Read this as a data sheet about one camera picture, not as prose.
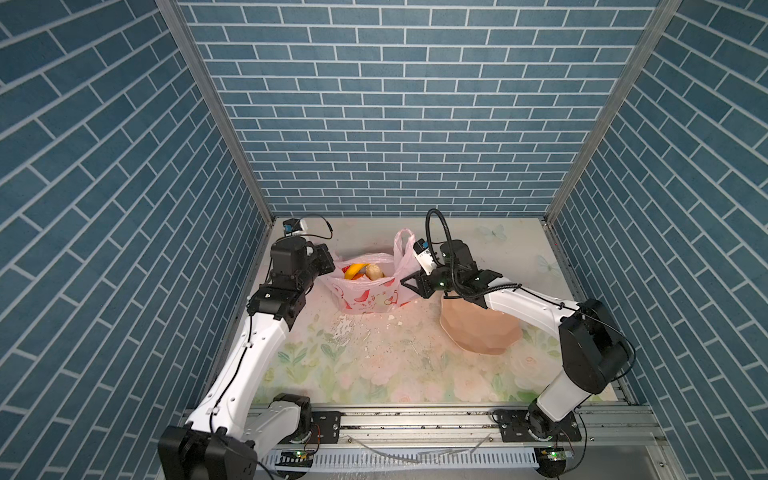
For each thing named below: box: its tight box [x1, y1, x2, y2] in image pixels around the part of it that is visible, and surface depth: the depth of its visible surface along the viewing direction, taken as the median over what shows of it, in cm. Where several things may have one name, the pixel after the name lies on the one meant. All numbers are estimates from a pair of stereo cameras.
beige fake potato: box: [365, 263, 386, 281], surface depth 100 cm
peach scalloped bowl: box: [439, 298, 523, 355], surface depth 89 cm
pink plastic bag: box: [319, 228, 419, 313], surface depth 82 cm
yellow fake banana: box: [342, 263, 370, 280], surface depth 98 cm
